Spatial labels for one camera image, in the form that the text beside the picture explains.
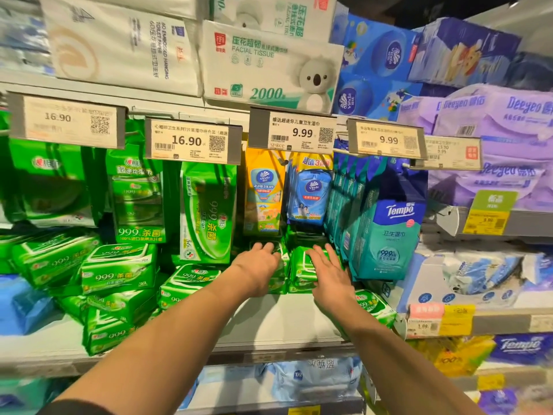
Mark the pink yellow price label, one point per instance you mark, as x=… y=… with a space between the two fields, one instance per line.
x=438 y=319

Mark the person's left fingers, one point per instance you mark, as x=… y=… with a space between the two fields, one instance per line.
x=268 y=251

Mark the white green facial tissue pack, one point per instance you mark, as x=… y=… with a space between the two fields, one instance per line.
x=276 y=12

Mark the blue white tissue pack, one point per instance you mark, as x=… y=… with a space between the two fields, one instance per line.
x=525 y=349

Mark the person's right thumb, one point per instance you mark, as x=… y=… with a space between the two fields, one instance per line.
x=312 y=260

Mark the blue hanging wipes pack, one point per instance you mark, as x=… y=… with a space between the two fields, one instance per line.
x=309 y=194

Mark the person's left forearm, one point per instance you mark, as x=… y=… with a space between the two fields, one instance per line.
x=164 y=341

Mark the large green hanging wipes pack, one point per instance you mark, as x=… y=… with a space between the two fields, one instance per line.
x=52 y=185

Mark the white display carton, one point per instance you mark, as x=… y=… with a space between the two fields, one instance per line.
x=471 y=272

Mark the green yellow promotion label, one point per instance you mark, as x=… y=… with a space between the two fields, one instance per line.
x=490 y=213

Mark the person's left hand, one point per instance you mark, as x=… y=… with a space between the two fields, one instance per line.
x=255 y=267

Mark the tall green wipes pack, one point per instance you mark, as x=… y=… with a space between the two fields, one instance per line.
x=207 y=216

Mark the yellow tissue pack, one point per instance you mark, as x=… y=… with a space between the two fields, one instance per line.
x=458 y=354

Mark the green bundled wipes pack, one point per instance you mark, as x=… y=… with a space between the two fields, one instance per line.
x=136 y=198

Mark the white red-marked price tag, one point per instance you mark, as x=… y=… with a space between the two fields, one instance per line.
x=451 y=152

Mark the green wet wipes packet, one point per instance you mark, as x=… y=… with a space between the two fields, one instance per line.
x=300 y=267
x=281 y=272

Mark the white shelf price tag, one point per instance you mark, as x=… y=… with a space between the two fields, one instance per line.
x=298 y=133
x=190 y=140
x=386 y=140
x=65 y=120

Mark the dark blue tissue pack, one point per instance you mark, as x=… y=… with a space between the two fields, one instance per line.
x=462 y=51

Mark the person's right forearm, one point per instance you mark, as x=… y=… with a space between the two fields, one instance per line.
x=397 y=363

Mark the purple wipes pack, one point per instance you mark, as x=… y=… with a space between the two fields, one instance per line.
x=497 y=401

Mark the person's right hand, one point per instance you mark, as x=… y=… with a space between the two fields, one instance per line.
x=332 y=280

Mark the pile of green wipes packs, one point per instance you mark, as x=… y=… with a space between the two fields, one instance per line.
x=112 y=276

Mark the light blue wipes pack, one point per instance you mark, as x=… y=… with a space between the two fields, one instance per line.
x=311 y=378

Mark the stack of purple tissue packs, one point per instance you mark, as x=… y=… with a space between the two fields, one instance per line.
x=501 y=125

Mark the row of teal wipes packs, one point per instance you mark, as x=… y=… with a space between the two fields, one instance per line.
x=384 y=237

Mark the white toilet paper pack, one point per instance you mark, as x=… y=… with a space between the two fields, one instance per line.
x=121 y=45

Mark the yellow hanging wipes pack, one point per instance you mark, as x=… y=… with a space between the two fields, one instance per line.
x=264 y=190

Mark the white metal store shelf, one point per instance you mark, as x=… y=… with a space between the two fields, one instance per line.
x=276 y=324

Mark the white koala facial tissue pack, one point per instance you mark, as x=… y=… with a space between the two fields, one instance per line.
x=268 y=66

